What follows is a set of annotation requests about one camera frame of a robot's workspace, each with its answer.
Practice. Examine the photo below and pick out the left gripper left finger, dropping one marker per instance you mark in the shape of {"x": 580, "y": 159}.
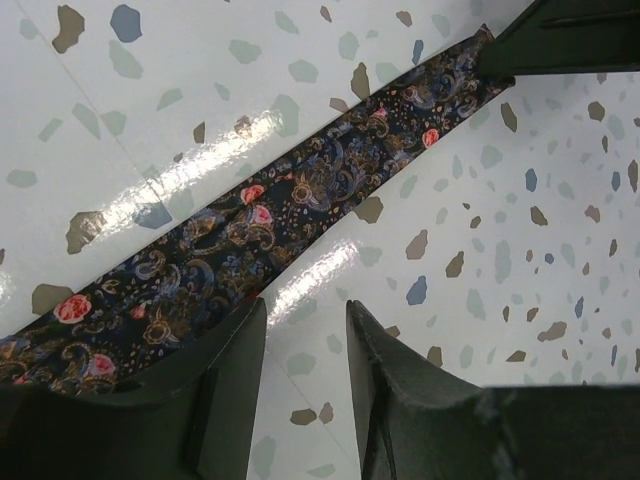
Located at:
{"x": 191, "y": 416}

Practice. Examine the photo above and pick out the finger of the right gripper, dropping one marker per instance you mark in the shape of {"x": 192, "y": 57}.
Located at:
{"x": 556, "y": 37}

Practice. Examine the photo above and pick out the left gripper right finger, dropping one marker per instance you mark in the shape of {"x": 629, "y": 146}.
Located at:
{"x": 413, "y": 420}

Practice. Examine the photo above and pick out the navy floral paisley tie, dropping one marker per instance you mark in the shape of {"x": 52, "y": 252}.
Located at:
{"x": 182, "y": 285}

